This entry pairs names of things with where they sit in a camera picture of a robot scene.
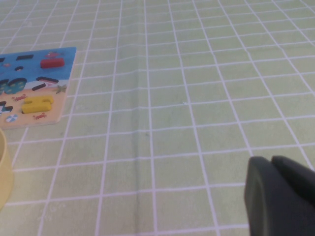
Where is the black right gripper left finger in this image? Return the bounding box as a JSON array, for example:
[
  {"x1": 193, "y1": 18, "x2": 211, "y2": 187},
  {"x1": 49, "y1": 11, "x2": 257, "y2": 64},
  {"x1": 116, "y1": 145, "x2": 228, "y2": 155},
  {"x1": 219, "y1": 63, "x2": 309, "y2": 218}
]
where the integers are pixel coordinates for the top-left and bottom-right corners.
[{"x1": 243, "y1": 156, "x2": 315, "y2": 236}]

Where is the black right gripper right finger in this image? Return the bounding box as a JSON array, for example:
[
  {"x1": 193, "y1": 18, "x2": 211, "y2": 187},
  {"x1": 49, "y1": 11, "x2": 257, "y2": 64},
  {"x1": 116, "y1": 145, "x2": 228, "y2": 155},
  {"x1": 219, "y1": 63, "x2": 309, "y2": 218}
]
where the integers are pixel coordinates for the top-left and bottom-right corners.
[{"x1": 271, "y1": 155, "x2": 315, "y2": 187}]

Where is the yellow equals sign piece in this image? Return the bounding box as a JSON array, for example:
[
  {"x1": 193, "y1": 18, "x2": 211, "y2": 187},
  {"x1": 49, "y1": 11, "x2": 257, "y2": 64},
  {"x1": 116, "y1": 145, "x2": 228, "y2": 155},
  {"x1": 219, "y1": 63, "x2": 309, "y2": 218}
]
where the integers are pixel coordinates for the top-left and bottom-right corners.
[{"x1": 21, "y1": 95, "x2": 54, "y2": 114}]

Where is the red rectangular minus piece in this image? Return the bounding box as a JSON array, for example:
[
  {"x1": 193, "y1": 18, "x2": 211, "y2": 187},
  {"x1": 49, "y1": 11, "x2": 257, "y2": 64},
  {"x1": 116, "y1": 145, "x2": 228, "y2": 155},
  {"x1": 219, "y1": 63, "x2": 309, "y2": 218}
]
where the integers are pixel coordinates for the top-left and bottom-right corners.
[{"x1": 40, "y1": 58, "x2": 65, "y2": 69}]

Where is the yellow plastic bowl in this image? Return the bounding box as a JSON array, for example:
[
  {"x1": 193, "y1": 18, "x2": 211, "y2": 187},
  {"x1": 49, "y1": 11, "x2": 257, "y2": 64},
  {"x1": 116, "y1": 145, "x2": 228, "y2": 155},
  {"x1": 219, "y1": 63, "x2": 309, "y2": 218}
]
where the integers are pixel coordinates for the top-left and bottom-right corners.
[{"x1": 0, "y1": 129, "x2": 14, "y2": 212}]

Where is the colourful wooden puzzle board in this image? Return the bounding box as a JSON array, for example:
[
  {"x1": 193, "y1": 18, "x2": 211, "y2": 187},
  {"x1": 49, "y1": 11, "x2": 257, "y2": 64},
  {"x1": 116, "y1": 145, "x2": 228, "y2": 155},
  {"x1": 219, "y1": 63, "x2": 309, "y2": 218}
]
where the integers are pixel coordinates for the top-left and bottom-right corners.
[{"x1": 0, "y1": 46, "x2": 77, "y2": 130}]

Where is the green white checked tablecloth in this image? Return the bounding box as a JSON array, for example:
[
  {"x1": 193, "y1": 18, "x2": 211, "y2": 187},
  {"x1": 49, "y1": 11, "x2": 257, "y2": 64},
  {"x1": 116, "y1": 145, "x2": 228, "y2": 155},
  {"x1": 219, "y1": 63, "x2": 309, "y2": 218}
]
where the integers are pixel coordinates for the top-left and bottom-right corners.
[{"x1": 0, "y1": 0, "x2": 315, "y2": 236}]

